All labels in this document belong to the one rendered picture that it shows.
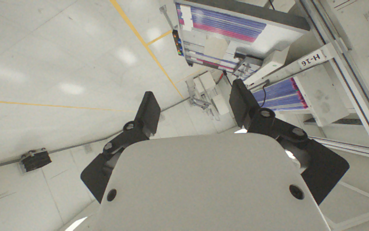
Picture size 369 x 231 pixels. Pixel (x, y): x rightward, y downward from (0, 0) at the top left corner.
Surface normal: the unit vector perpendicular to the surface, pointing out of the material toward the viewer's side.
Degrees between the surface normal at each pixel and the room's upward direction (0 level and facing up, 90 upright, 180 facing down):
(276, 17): 90
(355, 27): 90
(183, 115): 90
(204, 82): 90
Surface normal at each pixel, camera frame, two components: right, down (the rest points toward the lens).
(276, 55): -0.11, 0.00
